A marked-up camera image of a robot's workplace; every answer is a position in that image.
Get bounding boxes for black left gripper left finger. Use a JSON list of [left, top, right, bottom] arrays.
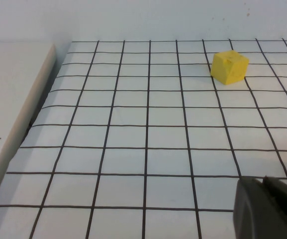
[[233, 175, 287, 239]]

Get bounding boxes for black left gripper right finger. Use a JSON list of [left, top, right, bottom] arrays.
[[262, 175, 287, 220]]

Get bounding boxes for yellow foam cube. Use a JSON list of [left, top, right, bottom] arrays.
[[210, 49, 250, 86]]

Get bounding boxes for white black grid mat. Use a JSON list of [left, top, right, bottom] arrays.
[[0, 38, 287, 239]]

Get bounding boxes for white flat board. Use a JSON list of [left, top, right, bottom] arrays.
[[0, 41, 57, 202]]

